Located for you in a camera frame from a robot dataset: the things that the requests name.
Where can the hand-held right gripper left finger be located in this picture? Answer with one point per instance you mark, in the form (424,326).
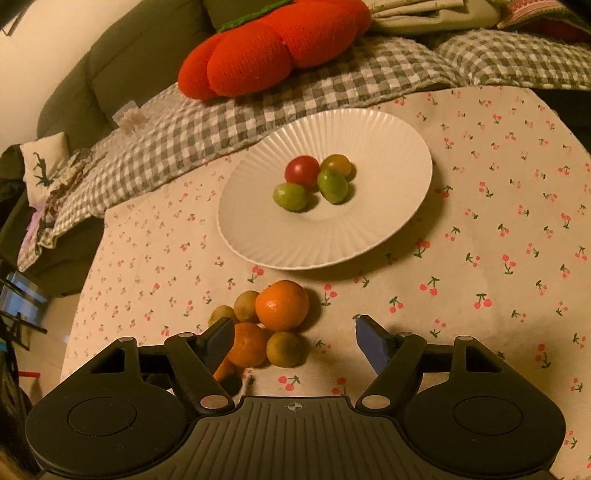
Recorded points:
(220,339)

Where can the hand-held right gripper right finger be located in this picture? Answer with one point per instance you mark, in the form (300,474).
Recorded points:
(375,345)

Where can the large orange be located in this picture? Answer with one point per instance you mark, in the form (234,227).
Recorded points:
(281,304)

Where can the white ribbed plate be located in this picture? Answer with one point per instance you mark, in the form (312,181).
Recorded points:
(374,157)

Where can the cherry-print tablecloth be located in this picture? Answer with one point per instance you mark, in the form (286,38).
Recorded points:
(485,277)

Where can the yellow-orange cherry tomato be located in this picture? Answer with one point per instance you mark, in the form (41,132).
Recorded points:
(340,162)

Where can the red cherry tomato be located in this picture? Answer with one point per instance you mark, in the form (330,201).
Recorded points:
(300,170)

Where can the dark metal rack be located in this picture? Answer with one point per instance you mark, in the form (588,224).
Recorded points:
(18,300)

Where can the white fluffy tuft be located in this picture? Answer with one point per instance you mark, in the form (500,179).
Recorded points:
(129,120)

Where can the grey gingham blanket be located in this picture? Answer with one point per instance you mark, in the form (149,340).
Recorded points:
(277,108)

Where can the white printed cloth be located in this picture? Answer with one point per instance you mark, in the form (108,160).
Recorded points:
(46,159)

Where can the olive green sofa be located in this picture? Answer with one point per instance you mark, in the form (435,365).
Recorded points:
(138,60)

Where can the red knitted tomato cushion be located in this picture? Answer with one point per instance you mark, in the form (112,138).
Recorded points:
(277,50)

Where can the beige folded cloth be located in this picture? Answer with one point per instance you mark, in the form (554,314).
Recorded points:
(438,16)

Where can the colourful crochet cloth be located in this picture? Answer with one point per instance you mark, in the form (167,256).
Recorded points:
(535,14)

